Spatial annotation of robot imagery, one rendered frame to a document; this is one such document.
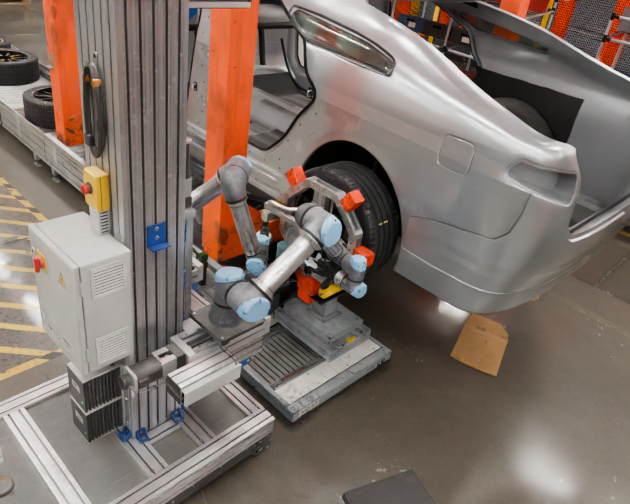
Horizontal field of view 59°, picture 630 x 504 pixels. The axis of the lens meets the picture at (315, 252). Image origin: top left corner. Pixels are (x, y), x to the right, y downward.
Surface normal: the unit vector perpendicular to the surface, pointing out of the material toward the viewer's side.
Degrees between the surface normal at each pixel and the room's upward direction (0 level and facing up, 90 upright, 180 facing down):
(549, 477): 0
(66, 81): 90
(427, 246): 90
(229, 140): 90
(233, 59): 90
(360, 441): 0
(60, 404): 0
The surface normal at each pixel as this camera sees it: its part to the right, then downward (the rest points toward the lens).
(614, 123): -0.70, 0.28
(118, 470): 0.14, -0.85
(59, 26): 0.69, 0.45
